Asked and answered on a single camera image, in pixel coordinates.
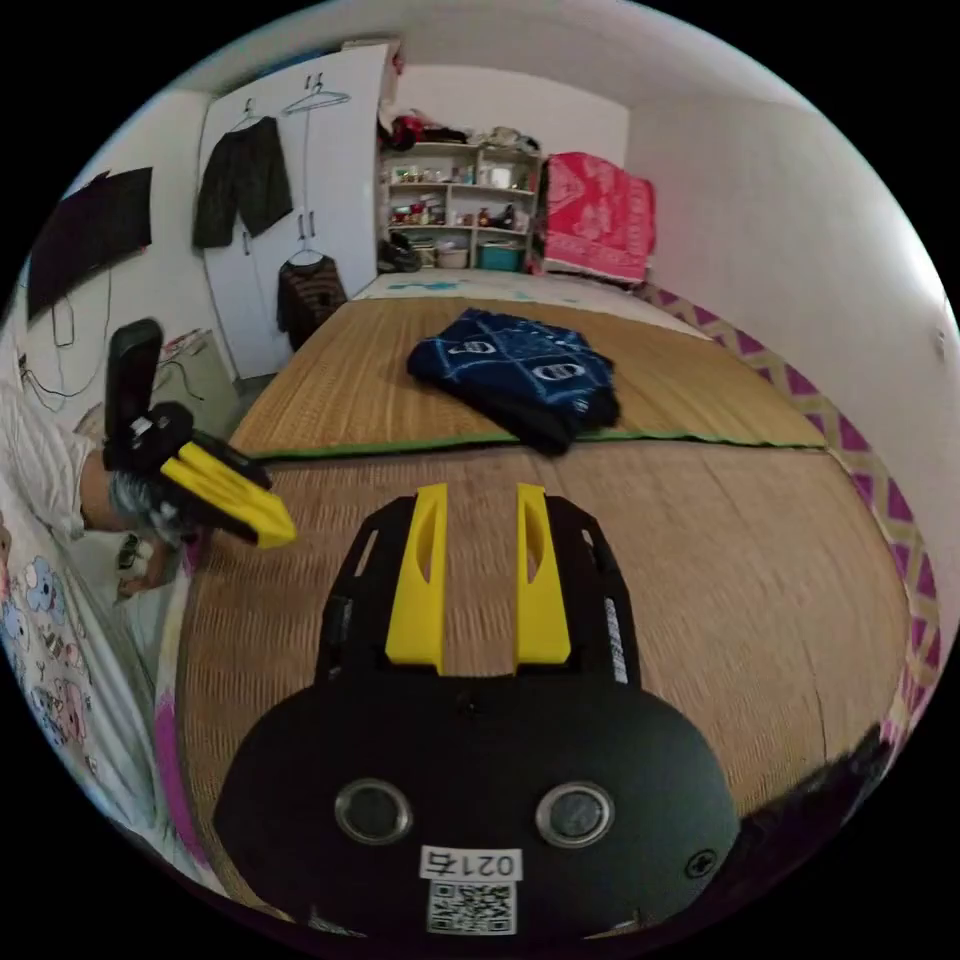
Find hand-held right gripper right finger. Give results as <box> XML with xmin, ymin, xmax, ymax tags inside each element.
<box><xmin>515</xmin><ymin>483</ymin><xmax>574</xmax><ymax>667</ymax></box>

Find white wardrobe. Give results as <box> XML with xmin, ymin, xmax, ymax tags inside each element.
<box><xmin>200</xmin><ymin>41</ymin><xmax>401</xmax><ymax>382</ymax></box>

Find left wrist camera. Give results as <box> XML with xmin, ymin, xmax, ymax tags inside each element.
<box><xmin>103</xmin><ymin>317</ymin><xmax>166</xmax><ymax>451</ymax></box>

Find bed with woven mat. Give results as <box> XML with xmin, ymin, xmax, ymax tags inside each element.
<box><xmin>153</xmin><ymin>269</ymin><xmax>945</xmax><ymax>924</ymax></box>

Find cream open shelf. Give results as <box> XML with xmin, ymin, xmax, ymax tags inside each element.
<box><xmin>376</xmin><ymin>112</ymin><xmax>544</xmax><ymax>276</ymax></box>

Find empty wire clothes hanger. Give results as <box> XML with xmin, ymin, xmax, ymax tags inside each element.
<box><xmin>281</xmin><ymin>73</ymin><xmax>353</xmax><ymax>118</ymax></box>

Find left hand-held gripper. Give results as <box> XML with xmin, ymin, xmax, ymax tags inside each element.
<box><xmin>103</xmin><ymin>401</ymin><xmax>298</xmax><ymax>548</ymax></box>

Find person's left forearm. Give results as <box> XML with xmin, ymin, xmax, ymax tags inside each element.
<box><xmin>77</xmin><ymin>448</ymin><xmax>121</xmax><ymax>535</ymax></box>

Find person's body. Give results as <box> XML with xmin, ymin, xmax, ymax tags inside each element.
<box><xmin>0</xmin><ymin>374</ymin><xmax>193</xmax><ymax>871</ymax></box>

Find pink patterned blanket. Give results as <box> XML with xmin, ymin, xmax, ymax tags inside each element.
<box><xmin>540</xmin><ymin>151</ymin><xmax>658</xmax><ymax>286</ymax></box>

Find black hanging shorts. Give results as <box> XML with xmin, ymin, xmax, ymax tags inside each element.
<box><xmin>191</xmin><ymin>115</ymin><xmax>295</xmax><ymax>251</ymax></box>

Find person's left hand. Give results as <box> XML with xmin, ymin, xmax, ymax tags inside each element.
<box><xmin>108</xmin><ymin>470</ymin><xmax>198</xmax><ymax>599</ymax></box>

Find dark striped hanging sweater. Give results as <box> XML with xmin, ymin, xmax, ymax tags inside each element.
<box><xmin>275</xmin><ymin>251</ymin><xmax>349</xmax><ymax>353</ymax></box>

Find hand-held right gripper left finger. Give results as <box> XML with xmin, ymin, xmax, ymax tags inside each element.
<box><xmin>385</xmin><ymin>483</ymin><xmax>450</xmax><ymax>670</ymax></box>

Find black wall television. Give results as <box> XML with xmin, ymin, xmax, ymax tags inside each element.
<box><xmin>25</xmin><ymin>166</ymin><xmax>155</xmax><ymax>325</ymax></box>

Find black garment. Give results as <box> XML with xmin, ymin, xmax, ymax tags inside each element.
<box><xmin>731</xmin><ymin>718</ymin><xmax>905</xmax><ymax>913</ymax></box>

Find blue patterned long sleeve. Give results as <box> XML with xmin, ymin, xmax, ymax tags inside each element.
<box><xmin>406</xmin><ymin>306</ymin><xmax>623</xmax><ymax>458</ymax></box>

